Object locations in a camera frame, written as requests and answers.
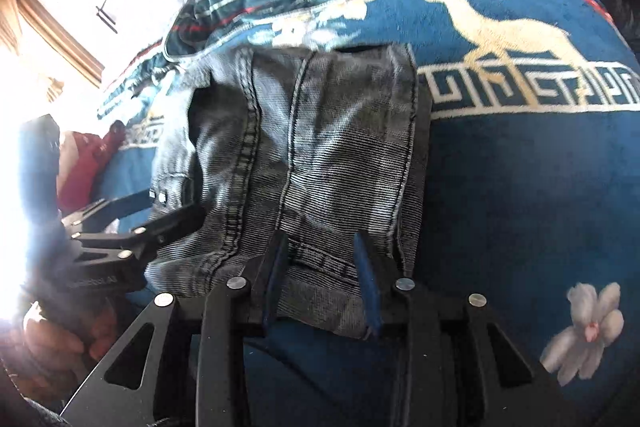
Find red cloth item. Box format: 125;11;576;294
56;120;126;216

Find person's left hand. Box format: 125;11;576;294
15;303;118;404

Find beige window curtain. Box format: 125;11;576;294
1;0;104;124

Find grey washed denim pants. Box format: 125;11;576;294
145;43;431;338

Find blue deer pattern blanket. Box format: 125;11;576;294
96;0;639;426

